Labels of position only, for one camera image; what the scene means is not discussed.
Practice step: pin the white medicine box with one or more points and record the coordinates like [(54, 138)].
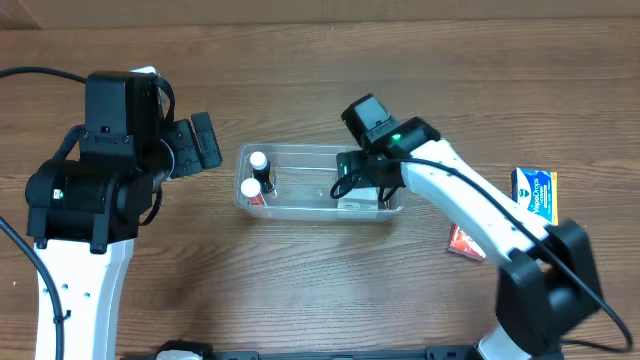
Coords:
[(364, 199)]

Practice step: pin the red medicine box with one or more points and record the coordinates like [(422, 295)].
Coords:
[(462, 244)]

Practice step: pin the dark bottle white cap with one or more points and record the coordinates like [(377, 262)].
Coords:
[(261, 169)]

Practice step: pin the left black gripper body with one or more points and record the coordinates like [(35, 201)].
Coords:
[(205, 141)]

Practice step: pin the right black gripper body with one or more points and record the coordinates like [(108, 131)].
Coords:
[(347, 167)]

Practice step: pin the blue VapoDrops box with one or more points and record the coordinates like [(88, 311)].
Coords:
[(536, 191)]

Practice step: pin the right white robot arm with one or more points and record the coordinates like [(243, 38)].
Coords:
[(548, 282)]

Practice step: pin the clear plastic container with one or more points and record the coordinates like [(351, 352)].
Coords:
[(303, 175)]

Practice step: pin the orange tube white cap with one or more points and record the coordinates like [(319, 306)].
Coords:
[(251, 189)]

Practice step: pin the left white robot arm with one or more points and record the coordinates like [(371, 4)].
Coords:
[(88, 202)]

